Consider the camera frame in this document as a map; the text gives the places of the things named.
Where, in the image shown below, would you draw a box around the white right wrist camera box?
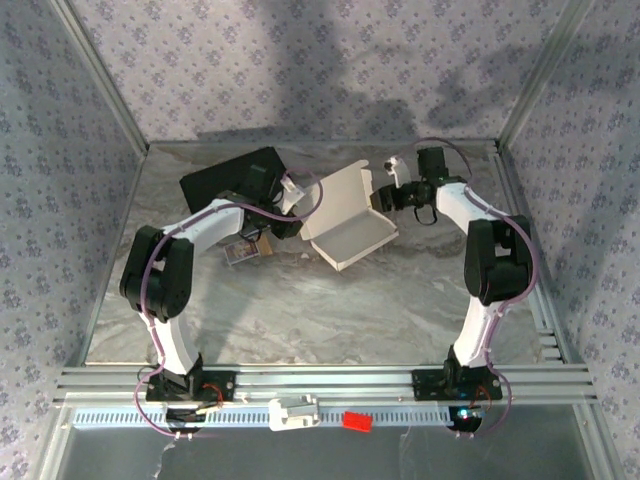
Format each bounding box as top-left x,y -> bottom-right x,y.
383,155 -> 412,190

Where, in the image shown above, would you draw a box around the white slotted cable tray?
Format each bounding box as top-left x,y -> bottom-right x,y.
73,407 -> 459,429

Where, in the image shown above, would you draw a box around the aluminium mounting rail beam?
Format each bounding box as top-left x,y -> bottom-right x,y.
54,364 -> 599,406

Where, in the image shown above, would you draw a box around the white paper box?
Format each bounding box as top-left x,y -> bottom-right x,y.
299,158 -> 400,273

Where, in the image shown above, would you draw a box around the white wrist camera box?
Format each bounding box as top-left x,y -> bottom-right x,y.
383,155 -> 412,190
279,174 -> 307,215

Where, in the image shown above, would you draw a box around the red plastic block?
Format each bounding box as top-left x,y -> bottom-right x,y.
343,410 -> 375,434

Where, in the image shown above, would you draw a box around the aluminium frame post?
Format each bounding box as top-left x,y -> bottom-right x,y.
497,0 -> 596,151
49,0 -> 151,151

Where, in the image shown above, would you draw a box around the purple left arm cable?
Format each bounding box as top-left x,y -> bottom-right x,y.
133,167 -> 324,441

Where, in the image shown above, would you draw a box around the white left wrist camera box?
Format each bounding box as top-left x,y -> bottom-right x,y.
279,174 -> 307,215

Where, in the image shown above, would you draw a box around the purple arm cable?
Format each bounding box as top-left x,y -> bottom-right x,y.
414,138 -> 541,441
133,167 -> 324,441

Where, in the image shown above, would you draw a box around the aluminium back rail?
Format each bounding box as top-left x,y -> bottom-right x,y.
147,139 -> 501,149

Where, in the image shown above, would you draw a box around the black briefcase with metal fittings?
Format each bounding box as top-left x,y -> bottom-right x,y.
179,146 -> 289,214

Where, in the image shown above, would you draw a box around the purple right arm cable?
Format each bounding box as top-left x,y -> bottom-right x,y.
414,138 -> 541,441

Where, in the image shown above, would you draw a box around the black controller board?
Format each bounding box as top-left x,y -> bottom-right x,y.
164,407 -> 207,435
449,405 -> 489,432

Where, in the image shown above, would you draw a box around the white plastic bracket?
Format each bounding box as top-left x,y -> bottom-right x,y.
268,393 -> 320,432

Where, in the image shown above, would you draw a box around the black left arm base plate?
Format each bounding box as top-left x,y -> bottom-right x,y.
144,369 -> 236,403

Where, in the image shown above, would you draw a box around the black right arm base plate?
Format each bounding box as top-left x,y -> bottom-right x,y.
410,368 -> 503,403

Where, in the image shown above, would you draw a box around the aluminium side rail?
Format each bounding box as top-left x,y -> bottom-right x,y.
492,141 -> 586,366
74,142 -> 151,366

